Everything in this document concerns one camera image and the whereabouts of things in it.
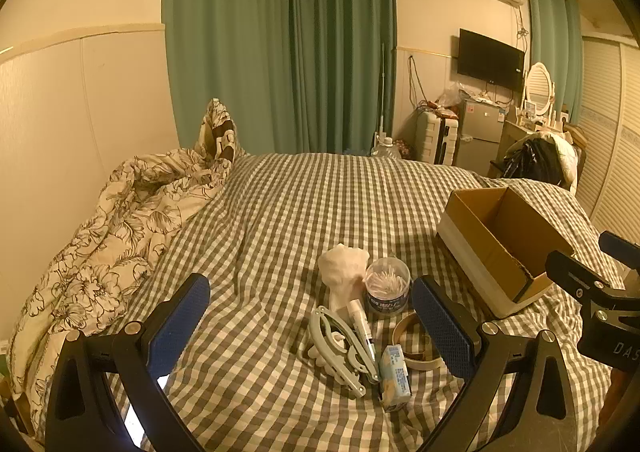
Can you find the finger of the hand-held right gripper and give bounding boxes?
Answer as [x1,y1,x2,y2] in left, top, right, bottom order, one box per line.
[598,231,640,278]
[545,250,613,305]

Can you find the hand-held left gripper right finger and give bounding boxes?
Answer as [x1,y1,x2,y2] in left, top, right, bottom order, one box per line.
[411,275,576,452]

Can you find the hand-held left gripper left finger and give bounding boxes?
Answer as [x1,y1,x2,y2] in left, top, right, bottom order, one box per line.
[45,273,211,452]

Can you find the beige tape roll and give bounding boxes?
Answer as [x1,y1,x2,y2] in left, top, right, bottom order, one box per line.
[392,311,445,373]

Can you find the clear cotton swab jar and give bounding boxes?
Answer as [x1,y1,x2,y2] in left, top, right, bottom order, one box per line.
[364,257,412,317]

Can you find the small blue printed packet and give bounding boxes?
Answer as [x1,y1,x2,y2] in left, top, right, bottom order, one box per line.
[378,345,412,414]

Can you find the white marker pen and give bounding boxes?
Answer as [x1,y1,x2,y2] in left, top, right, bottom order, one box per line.
[348,299,377,363]

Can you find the cardboard box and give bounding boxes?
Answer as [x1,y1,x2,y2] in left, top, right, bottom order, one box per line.
[436,187,576,319]

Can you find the white sock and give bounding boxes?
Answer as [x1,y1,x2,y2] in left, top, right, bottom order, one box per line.
[318,243,370,318]

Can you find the grey folding hanger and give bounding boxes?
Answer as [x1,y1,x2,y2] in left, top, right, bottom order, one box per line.
[300,306,380,399]

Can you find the white padded garment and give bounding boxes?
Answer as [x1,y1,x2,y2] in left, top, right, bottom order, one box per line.
[540,131,581,193]

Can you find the floral quilt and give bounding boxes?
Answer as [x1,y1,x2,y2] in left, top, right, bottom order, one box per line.
[7,147,241,398]

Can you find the white louvred wardrobe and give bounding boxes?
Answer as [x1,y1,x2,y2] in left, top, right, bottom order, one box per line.
[575,35,640,243]

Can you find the brown wooden chair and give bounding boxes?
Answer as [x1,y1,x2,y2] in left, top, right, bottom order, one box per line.
[565,125,588,168]

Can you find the white dressing table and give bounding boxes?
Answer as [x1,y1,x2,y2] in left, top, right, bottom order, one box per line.
[500,119,541,168]

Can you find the small silver fridge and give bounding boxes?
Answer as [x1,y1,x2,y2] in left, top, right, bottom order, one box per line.
[457,98,507,175]

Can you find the checkered bed sheet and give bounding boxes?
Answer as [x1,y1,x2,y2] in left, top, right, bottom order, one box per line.
[107,152,631,452]

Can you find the oval white mirror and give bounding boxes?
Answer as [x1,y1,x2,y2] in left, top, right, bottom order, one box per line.
[524,62,557,115]

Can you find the large clear water bottle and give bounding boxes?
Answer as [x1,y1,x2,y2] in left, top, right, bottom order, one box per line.
[370,135,402,159]

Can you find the white ribbed suitcase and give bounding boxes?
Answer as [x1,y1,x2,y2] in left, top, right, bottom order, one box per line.
[416,110,461,165]

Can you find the floral pillow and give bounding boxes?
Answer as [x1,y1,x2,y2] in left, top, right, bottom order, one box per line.
[192,98,246,168]

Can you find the narrow green curtain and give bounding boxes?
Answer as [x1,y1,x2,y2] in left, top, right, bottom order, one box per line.
[524,0,585,123]

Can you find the clear plastic bag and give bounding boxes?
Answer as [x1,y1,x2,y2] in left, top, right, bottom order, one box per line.
[440,82,473,108]

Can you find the green curtain panel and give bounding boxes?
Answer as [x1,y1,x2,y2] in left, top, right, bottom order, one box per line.
[162,0,296,155]
[285,0,398,154]

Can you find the black wall television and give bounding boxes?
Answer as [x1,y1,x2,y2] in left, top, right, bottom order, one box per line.
[457,29,526,89]

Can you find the hanging wall cables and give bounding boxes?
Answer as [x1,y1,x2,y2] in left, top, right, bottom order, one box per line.
[407,55,426,106]

